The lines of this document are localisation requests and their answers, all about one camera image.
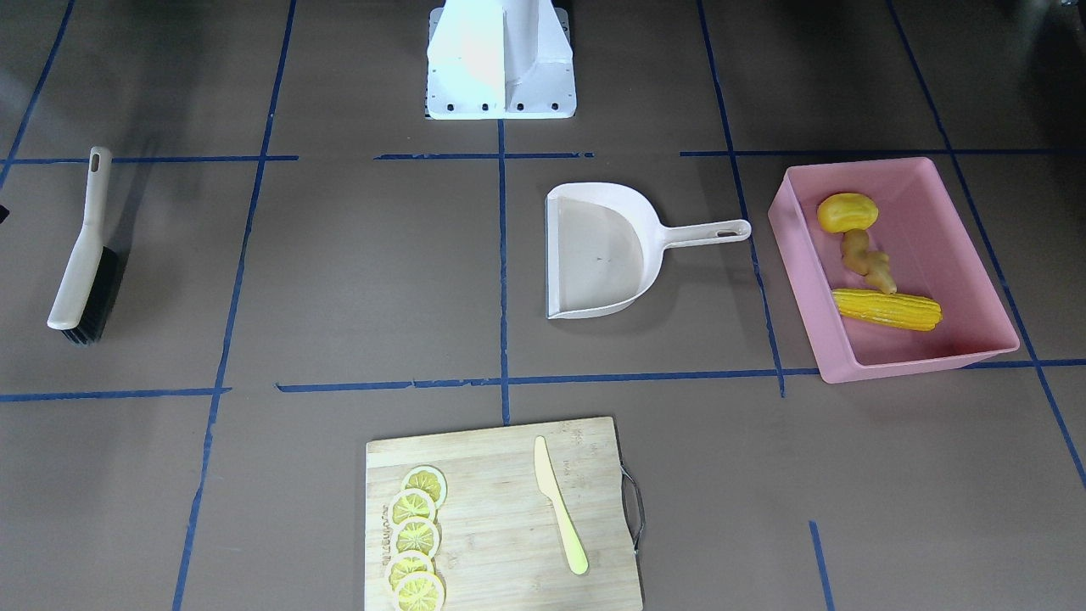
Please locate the yellow plastic knife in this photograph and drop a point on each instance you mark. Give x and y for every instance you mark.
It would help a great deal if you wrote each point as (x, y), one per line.
(546, 479)

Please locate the tan toy ginger root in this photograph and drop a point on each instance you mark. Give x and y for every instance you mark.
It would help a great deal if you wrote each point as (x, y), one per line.
(871, 265)

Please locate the lemon slice bottom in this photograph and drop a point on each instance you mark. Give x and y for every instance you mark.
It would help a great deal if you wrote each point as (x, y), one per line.
(419, 591)

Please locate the lemon slice top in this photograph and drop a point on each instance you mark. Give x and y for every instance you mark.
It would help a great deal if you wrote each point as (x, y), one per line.
(428, 479)

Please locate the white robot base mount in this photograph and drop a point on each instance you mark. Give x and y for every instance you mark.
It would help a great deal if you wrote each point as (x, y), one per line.
(500, 60)

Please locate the beige plastic dustpan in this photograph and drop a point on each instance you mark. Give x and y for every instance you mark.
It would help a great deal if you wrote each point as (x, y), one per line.
(605, 245)

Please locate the bamboo cutting board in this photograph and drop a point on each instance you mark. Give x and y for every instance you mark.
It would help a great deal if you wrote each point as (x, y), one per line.
(499, 539)

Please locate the beige hand brush black bristles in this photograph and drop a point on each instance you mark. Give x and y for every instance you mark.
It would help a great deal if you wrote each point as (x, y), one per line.
(81, 306)

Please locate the pink plastic bin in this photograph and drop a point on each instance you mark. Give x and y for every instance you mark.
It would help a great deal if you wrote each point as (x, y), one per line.
(930, 253)

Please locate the yellow toy potato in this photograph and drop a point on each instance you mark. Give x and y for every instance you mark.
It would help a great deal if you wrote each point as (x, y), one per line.
(844, 212)

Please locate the lemon slice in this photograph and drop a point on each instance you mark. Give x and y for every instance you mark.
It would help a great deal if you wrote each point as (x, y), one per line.
(428, 479)
(403, 564)
(416, 534)
(419, 591)
(409, 504)

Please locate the yellow toy corn cob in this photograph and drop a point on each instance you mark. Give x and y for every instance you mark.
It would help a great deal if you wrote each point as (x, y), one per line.
(903, 311)

